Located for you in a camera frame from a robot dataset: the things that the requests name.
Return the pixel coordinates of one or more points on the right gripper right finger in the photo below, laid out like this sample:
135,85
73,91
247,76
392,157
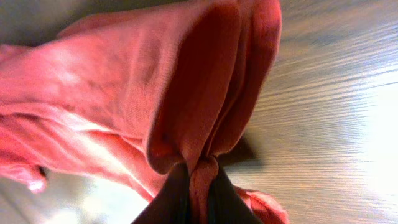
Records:
224,204

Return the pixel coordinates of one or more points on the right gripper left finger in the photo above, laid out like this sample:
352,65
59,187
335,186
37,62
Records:
171,205

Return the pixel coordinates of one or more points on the red t-shirt white print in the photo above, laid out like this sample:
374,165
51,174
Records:
128,95

